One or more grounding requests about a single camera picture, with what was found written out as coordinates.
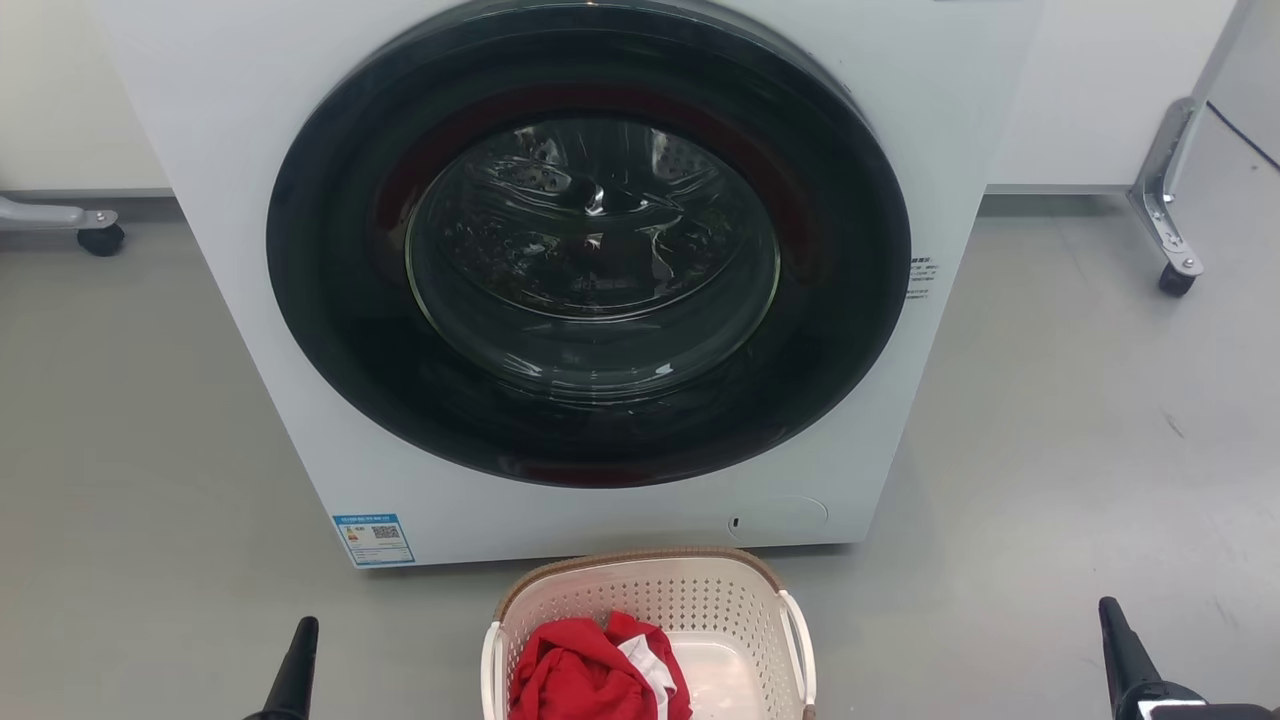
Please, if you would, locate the round filter cover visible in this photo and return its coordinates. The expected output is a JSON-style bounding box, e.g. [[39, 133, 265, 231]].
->
[[727, 496, 829, 544]]

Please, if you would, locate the grey metal frame leg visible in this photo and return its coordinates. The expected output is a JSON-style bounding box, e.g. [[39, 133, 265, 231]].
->
[[0, 195, 119, 233], [1128, 0, 1256, 276]]

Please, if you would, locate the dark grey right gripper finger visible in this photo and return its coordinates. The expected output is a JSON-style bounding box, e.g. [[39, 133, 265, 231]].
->
[[1098, 597, 1161, 703]]

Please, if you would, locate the thin black cable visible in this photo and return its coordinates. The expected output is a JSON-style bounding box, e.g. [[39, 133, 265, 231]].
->
[[1205, 100, 1280, 171]]

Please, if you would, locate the cream perforated laundry basket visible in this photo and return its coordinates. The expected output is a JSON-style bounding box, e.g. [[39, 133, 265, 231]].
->
[[481, 546, 818, 720]]

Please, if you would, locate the blue energy label sticker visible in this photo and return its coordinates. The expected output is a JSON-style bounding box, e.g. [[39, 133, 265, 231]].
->
[[332, 513, 416, 568]]

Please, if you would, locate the red garment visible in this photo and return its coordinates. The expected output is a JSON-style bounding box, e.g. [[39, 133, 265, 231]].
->
[[509, 611, 694, 720]]

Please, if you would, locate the white front-load washing machine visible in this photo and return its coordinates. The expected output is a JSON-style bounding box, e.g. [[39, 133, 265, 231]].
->
[[88, 0, 1046, 569]]

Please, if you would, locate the dark round washing machine door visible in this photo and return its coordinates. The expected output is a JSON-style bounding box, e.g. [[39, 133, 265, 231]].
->
[[266, 0, 912, 490]]

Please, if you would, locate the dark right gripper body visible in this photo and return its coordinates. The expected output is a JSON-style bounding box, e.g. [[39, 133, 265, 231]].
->
[[1110, 682, 1280, 720]]

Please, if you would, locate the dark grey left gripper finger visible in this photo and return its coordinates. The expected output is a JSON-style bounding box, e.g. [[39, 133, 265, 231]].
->
[[243, 616, 320, 720]]

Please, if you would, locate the white basket handle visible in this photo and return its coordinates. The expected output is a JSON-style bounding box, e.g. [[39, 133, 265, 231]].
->
[[778, 590, 818, 709], [481, 620, 503, 720]]

